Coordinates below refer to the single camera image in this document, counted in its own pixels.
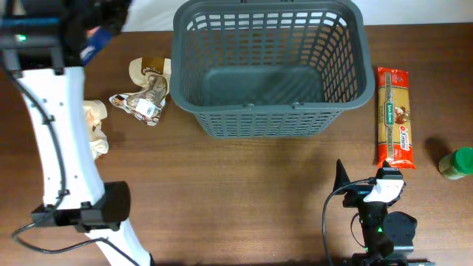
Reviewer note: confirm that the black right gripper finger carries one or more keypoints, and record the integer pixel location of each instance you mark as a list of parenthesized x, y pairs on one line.
[(341, 180), (385, 164)]

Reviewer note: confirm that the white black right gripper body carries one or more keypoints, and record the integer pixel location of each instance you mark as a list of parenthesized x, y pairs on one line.
[(357, 194)]

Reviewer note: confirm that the red spaghetti packet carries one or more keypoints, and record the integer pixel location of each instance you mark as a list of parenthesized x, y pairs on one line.
[(394, 118)]

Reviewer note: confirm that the brown clear snack bag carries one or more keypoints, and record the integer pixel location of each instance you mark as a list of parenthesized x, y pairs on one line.
[(152, 75)]

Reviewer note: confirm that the beige food bag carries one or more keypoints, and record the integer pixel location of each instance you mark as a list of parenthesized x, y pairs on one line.
[(94, 112)]

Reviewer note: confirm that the blue tissue multipack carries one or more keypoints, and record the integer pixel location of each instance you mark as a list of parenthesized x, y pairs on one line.
[(97, 39)]

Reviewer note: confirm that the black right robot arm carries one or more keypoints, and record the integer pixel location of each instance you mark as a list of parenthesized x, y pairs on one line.
[(388, 236)]

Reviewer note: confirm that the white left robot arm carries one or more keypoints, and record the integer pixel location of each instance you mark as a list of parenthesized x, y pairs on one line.
[(43, 55)]

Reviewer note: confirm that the green lid spice jar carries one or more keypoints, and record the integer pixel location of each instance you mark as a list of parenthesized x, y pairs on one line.
[(456, 165)]

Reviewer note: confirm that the grey plastic slotted basket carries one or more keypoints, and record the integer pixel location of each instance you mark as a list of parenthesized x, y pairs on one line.
[(269, 68)]

